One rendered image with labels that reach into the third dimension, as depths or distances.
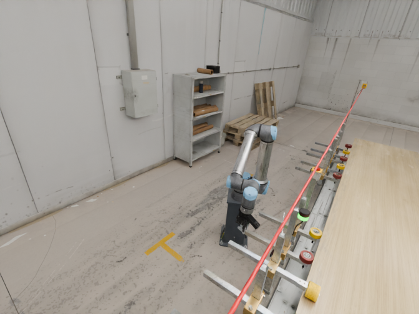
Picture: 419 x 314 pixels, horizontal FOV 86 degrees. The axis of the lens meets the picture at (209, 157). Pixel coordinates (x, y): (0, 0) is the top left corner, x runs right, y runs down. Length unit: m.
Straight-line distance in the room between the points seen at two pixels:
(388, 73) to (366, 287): 7.86
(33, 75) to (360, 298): 3.18
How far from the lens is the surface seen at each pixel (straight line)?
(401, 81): 9.02
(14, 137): 3.07
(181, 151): 4.13
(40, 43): 3.01
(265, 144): 1.99
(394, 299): 1.69
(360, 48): 9.08
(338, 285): 1.58
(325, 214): 2.51
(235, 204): 2.36
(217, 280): 1.31
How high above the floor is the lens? 2.04
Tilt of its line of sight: 27 degrees down
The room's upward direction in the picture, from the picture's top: 4 degrees clockwise
